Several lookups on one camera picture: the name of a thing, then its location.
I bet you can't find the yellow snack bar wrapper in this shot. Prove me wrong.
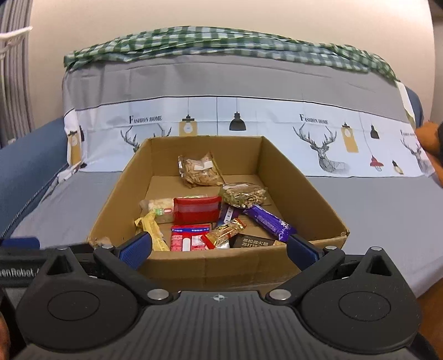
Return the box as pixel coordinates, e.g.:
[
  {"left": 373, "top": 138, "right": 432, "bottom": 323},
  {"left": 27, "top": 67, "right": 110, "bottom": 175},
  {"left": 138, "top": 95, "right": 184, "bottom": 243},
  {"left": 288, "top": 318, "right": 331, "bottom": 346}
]
[{"left": 134, "top": 210, "right": 170, "bottom": 252}]

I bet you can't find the purple chocolate bar wrapper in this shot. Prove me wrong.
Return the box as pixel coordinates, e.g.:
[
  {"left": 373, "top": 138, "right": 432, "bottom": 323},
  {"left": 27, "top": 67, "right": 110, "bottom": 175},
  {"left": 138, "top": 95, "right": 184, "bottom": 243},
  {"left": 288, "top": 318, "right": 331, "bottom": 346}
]
[{"left": 243, "top": 205, "right": 297, "bottom": 243}]

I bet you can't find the red white snack packet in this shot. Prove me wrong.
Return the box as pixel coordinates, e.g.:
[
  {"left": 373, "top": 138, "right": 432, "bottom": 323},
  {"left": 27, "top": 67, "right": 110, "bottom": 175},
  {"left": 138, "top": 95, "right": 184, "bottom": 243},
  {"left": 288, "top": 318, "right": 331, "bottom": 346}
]
[{"left": 170, "top": 223, "right": 212, "bottom": 252}]

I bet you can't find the pale biscuit packet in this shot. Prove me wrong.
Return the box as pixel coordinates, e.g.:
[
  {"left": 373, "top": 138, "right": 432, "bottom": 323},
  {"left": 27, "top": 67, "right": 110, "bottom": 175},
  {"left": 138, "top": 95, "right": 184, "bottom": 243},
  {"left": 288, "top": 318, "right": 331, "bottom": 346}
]
[{"left": 139, "top": 198, "right": 174, "bottom": 223}]

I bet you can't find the red pink snack packet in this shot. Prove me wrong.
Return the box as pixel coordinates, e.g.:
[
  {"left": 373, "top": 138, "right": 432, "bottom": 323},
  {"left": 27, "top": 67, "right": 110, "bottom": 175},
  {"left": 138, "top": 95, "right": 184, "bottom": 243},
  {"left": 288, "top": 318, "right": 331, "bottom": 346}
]
[{"left": 173, "top": 196, "right": 222, "bottom": 225}]

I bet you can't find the dark brown chocolate bar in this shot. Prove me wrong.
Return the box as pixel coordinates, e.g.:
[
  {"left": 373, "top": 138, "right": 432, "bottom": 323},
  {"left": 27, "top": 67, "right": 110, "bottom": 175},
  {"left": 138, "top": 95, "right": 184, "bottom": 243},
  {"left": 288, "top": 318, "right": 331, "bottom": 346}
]
[{"left": 230, "top": 234, "right": 275, "bottom": 248}]

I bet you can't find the gold red snack bar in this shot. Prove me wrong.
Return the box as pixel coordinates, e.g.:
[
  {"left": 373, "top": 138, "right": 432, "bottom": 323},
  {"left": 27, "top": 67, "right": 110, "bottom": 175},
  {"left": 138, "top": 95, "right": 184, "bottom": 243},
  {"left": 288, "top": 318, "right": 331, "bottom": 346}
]
[{"left": 200, "top": 218, "right": 246, "bottom": 249}]

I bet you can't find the clear bag of nuts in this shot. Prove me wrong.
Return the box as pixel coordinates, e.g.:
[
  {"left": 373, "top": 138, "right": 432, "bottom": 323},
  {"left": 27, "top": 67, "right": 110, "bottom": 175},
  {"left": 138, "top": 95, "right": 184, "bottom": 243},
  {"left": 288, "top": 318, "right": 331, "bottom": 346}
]
[{"left": 219, "top": 182, "right": 267, "bottom": 209}]

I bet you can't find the clear bag of crackers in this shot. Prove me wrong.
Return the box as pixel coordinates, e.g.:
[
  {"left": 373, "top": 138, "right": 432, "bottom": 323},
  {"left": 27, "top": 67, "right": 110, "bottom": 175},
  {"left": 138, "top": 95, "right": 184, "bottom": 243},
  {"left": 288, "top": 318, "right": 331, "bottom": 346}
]
[{"left": 178, "top": 152, "right": 225, "bottom": 187}]

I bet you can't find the blue sofa armrest cushion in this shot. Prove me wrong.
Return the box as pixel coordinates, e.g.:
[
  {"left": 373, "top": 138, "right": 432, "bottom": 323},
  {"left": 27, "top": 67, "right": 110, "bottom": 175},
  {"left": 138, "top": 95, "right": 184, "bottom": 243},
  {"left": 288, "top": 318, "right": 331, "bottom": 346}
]
[{"left": 0, "top": 118, "right": 68, "bottom": 238}]

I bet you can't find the orange plush toy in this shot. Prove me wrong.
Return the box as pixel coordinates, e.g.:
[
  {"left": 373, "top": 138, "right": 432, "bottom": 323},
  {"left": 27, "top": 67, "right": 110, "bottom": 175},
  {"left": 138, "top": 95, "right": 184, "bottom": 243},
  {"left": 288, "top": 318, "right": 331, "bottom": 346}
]
[{"left": 415, "top": 122, "right": 443, "bottom": 185}]

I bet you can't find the green checkered cloth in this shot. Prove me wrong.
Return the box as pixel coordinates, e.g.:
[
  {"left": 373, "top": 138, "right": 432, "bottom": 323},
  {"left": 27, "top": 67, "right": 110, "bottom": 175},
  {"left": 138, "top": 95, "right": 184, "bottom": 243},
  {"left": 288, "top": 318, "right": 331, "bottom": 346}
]
[{"left": 64, "top": 25, "right": 398, "bottom": 83}]

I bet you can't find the white clothes hanger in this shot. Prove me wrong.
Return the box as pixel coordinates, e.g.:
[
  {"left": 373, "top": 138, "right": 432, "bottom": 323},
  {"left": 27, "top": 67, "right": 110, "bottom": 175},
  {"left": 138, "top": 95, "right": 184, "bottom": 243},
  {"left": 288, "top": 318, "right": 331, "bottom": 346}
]
[{"left": 0, "top": 26, "right": 33, "bottom": 58}]

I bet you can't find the grey curtain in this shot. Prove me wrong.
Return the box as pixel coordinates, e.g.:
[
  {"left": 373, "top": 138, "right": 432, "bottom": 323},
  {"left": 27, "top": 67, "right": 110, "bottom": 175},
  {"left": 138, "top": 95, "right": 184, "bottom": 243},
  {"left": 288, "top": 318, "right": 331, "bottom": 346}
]
[{"left": 1, "top": 0, "right": 35, "bottom": 147}]

